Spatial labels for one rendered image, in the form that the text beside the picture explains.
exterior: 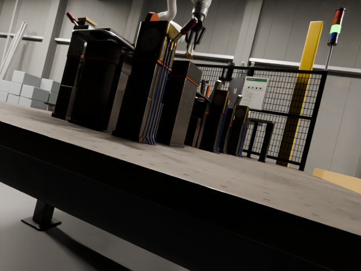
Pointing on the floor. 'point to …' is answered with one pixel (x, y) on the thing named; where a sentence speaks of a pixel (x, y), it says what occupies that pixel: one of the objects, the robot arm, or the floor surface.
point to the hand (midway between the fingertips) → (190, 49)
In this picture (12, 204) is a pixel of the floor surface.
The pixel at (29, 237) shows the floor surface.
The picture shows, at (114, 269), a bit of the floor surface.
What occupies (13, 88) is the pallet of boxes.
